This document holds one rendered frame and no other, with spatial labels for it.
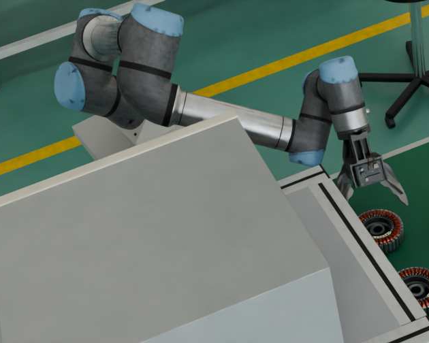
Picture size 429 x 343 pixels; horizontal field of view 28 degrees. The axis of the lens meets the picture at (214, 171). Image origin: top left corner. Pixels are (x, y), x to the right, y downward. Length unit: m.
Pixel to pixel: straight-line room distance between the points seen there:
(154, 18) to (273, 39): 2.25
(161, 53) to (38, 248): 0.68
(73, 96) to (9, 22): 2.71
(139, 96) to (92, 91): 0.41
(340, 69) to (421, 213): 0.40
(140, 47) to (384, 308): 0.81
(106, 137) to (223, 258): 1.30
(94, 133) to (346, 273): 1.24
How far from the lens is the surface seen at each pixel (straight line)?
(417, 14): 3.36
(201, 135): 1.36
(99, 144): 2.40
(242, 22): 4.22
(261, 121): 1.86
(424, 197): 2.01
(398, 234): 1.88
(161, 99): 1.82
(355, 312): 1.32
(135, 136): 2.32
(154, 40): 1.82
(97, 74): 2.22
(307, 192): 1.52
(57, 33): 4.21
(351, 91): 1.80
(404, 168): 2.09
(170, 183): 1.29
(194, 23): 4.32
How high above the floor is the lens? 2.13
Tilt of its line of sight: 39 degrees down
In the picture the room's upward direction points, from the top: 16 degrees counter-clockwise
